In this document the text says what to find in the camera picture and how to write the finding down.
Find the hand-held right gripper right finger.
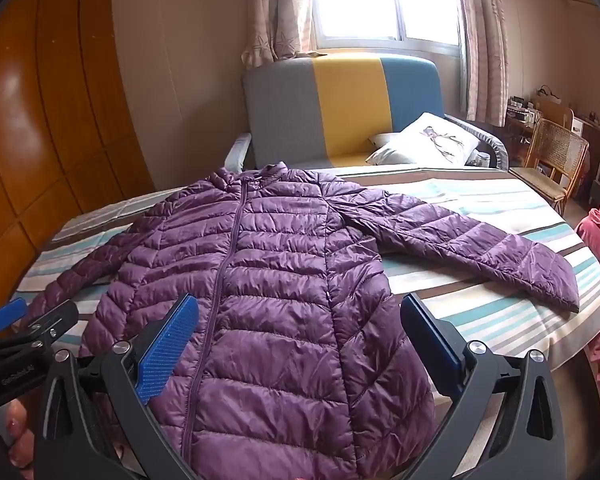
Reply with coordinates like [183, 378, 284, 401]
[397, 294, 568, 480]

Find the cluttered wooden desk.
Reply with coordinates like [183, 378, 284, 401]
[505, 95, 600, 161]

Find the window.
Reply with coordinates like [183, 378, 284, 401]
[305, 0, 463, 53]

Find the pink patterned curtain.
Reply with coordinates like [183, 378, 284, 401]
[242, 0, 318, 71]
[452, 0, 511, 128]

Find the wooden chair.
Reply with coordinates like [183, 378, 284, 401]
[537, 97, 575, 131]

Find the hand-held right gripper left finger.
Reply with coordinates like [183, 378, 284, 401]
[34, 294, 201, 480]

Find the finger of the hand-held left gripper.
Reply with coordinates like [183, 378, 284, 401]
[0, 301, 79, 357]
[0, 297, 29, 341]

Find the white printed pillow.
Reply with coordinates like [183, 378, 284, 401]
[380, 112, 481, 167]

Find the grey leaf-print pillow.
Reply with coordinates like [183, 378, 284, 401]
[366, 131, 406, 163]

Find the wooden wardrobe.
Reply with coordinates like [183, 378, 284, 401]
[0, 0, 156, 311]

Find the grey yellow blue sofa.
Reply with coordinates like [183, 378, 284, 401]
[227, 52, 511, 171]

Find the bed with striped sheet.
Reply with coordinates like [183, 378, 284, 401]
[10, 165, 600, 461]

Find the purple puffer jacket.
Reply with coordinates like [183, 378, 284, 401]
[22, 161, 581, 480]

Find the person's left hand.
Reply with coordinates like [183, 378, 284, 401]
[2, 400, 36, 480]

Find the rattan chair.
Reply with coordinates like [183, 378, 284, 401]
[510, 119, 590, 216]

